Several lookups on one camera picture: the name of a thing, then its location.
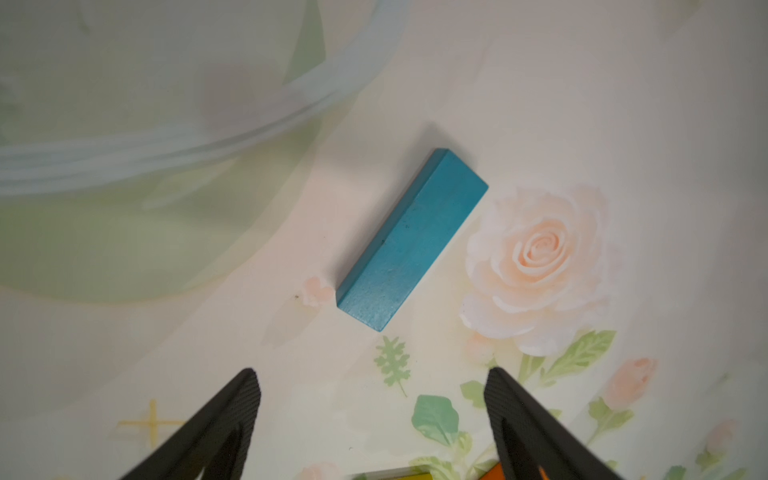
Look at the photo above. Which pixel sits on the orange block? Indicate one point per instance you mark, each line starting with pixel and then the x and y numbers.
pixel 496 473

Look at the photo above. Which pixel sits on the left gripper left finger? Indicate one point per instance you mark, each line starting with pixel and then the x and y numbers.
pixel 214 443

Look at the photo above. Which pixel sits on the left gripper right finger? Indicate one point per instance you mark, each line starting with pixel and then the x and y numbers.
pixel 530 442

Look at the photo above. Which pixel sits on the teal block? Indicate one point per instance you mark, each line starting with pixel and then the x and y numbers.
pixel 434 207

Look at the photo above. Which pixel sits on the long yellow block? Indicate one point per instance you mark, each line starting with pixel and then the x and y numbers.
pixel 394 475

